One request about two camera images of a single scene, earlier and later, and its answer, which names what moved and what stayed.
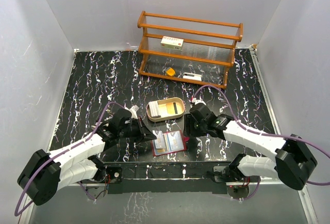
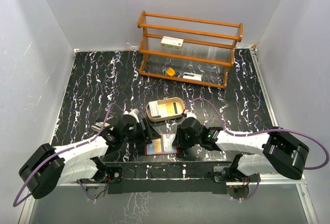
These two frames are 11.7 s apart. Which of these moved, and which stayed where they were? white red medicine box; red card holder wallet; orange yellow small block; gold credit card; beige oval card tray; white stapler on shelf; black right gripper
Moved: black right gripper; red card holder wallet; gold credit card
Stayed: white stapler on shelf; orange yellow small block; beige oval card tray; white red medicine box
